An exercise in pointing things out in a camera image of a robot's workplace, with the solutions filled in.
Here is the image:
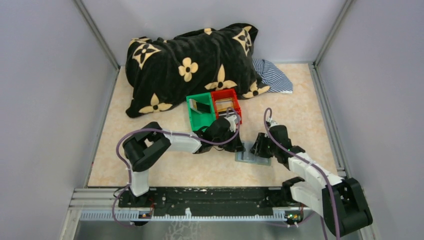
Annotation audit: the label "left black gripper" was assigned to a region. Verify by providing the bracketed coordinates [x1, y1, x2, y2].
[212, 128, 246, 153]

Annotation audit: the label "sage green card holder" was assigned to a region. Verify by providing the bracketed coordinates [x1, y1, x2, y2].
[234, 141, 271, 166]

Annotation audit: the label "green plastic bin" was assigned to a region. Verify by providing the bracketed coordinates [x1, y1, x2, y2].
[186, 92, 215, 131]

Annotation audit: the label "red plastic bin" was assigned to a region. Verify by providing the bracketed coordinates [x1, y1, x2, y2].
[210, 88, 242, 123]

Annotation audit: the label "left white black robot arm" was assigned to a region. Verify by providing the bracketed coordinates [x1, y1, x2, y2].
[118, 114, 245, 207]

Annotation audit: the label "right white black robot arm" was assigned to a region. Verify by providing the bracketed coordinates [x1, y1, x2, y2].
[250, 125, 374, 237]

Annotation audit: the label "cards in red bin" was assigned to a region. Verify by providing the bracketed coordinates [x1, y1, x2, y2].
[214, 97, 239, 116]

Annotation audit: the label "card in green bin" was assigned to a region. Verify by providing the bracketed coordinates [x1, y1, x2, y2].
[188, 98, 201, 114]

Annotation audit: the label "blue striped cloth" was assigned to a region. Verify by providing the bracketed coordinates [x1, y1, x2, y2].
[252, 59, 294, 94]

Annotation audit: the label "black floral blanket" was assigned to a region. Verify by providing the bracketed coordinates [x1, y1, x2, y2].
[125, 23, 270, 118]

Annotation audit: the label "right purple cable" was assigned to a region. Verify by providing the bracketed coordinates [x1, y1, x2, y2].
[262, 107, 342, 240]

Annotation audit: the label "purple cable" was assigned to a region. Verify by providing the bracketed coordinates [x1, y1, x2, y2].
[111, 106, 242, 228]
[262, 107, 342, 240]

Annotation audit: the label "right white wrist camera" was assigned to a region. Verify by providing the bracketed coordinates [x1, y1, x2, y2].
[266, 120, 279, 130]

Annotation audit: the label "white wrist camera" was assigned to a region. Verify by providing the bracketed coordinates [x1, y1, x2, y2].
[266, 120, 279, 130]
[225, 114, 239, 133]

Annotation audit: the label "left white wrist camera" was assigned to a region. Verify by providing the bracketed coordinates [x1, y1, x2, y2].
[225, 114, 239, 133]

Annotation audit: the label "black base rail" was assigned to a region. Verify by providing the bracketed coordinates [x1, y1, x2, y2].
[118, 187, 307, 222]

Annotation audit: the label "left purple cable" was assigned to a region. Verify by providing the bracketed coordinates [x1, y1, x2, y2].
[111, 106, 242, 228]

